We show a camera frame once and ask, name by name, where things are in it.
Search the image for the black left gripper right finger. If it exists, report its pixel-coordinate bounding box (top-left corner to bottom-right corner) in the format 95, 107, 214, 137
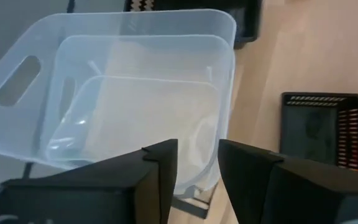
218, 139, 358, 224

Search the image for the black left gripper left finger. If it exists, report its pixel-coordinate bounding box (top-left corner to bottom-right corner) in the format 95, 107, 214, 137
7, 139, 179, 224

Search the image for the small translucent plastic bin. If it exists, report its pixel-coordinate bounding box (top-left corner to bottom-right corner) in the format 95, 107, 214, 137
40, 34, 236, 195

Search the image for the large black slotted plastic basket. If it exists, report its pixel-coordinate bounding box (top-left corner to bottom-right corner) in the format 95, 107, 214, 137
122, 0, 263, 50

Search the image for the small black slotted plastic basket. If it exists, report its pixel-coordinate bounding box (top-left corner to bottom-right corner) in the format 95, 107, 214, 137
279, 91, 358, 172

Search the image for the large translucent plastic bin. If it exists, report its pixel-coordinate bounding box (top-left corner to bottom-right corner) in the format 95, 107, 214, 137
0, 8, 237, 170

